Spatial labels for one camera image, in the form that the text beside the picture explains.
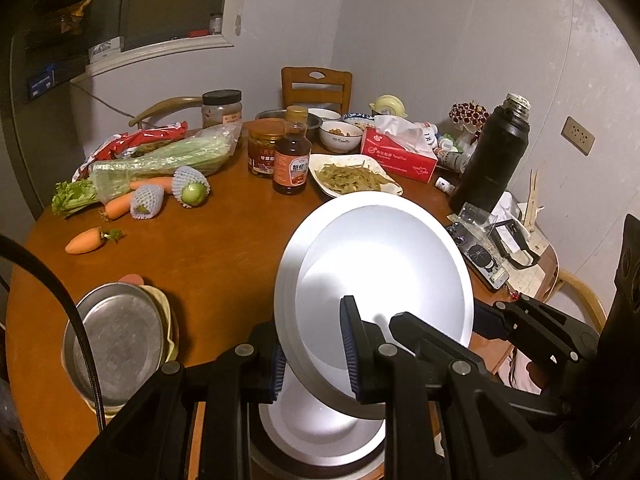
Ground black thermos flask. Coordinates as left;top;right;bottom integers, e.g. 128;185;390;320
448;93;530;214

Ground green fruit in net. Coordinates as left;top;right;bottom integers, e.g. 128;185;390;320
171;166;210;208

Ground window with white frame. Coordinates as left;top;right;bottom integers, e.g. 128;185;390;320
73;0;244;84

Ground bagged celery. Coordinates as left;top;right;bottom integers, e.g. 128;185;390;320
51;122;242;217

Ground red chili sauce jar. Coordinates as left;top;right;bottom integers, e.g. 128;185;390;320
244;118;285;178

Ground black cable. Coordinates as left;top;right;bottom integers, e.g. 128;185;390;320
0;233;108;434

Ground curved wooden chair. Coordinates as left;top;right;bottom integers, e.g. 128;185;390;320
128;96;203;128

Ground metal pan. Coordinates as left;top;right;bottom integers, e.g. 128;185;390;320
60;282;170;409

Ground front carrot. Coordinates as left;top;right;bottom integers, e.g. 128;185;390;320
65;228;125;255

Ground dark metal bowl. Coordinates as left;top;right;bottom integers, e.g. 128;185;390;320
255;110;322;141

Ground red snack bag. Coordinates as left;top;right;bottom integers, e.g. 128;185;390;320
72;122;189;181

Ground steel mixing bowl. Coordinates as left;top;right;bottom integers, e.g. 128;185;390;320
247;404;385;479

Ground clear jar black lid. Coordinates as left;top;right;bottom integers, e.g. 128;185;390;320
201;89;243;128

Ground red tissue box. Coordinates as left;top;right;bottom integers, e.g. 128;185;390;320
360;115;437;183

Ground white ceramic bowl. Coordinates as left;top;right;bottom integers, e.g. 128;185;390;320
320;120;363;154

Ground back carrot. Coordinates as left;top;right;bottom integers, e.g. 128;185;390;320
129;177;172;194

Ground white plate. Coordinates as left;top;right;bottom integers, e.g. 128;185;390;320
267;370;384;453
273;192;474;419

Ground foam-netted fruit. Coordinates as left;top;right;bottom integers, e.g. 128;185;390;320
130;184;165;220

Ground middle carrot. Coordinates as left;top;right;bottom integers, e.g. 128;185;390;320
101;192;134;221

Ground wooden chair back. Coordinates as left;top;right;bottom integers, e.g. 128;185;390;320
281;66;352;115

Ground white dish of vegetables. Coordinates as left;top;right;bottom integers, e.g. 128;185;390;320
309;154;404;197

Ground brown sauce bottle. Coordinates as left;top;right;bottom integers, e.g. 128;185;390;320
272;105;311;195

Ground grey refrigerator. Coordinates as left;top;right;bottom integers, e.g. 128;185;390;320
1;0;92;217

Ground carrot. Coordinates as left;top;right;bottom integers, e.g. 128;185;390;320
65;228;125;255
101;192;134;221
129;177;172;194

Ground wall power outlet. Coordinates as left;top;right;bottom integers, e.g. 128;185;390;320
561;116;596;156

